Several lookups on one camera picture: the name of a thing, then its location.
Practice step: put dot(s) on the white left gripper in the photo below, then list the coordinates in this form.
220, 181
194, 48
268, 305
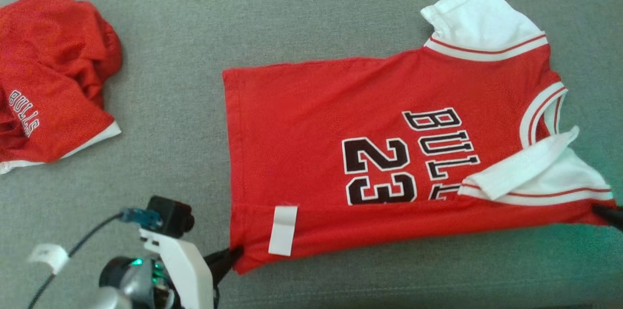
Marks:
182, 270

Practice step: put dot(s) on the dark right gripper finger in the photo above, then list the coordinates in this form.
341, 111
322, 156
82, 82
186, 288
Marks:
608, 215

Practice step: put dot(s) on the red Bulls 23 jersey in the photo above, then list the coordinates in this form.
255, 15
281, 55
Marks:
340, 153

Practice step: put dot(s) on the red Bulls mesh shorts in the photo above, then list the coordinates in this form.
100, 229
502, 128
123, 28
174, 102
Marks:
48, 80

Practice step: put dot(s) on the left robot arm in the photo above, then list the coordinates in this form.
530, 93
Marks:
126, 284

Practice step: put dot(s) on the large grey sofa seat cushion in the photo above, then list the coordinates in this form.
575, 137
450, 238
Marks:
170, 31

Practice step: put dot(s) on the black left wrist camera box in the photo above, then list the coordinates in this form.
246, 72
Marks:
170, 216

